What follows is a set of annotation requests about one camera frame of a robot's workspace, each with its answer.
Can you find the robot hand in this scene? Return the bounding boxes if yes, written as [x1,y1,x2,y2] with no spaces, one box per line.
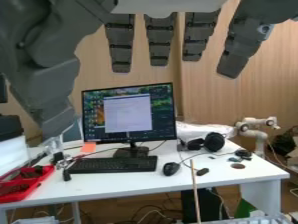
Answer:
[0,0,298,141]

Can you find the computer screen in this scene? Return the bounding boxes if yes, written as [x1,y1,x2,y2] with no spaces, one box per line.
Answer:
[80,82,179,159]

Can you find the orange paper note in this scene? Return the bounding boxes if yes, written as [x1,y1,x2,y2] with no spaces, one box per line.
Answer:
[80,142,98,154]

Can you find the small black device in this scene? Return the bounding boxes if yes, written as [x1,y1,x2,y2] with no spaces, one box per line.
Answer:
[61,167,73,183]

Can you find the black keyboard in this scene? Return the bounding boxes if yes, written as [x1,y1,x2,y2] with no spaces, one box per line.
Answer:
[65,155,159,175]

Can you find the red tray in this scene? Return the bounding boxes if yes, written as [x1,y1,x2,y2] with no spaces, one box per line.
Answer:
[0,163,57,205]

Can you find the white desk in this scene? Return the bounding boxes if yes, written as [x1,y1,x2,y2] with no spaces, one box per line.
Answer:
[0,139,291,224]

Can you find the black mouse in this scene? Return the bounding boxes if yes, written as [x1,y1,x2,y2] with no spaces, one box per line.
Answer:
[161,161,182,177]

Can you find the black headphones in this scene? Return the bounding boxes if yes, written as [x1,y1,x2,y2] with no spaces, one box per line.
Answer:
[185,131,227,153]

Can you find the small white jointed device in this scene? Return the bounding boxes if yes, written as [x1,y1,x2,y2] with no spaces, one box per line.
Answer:
[234,116,282,158]

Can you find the thin stick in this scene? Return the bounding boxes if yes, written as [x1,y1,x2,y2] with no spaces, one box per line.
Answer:
[189,158,203,224]

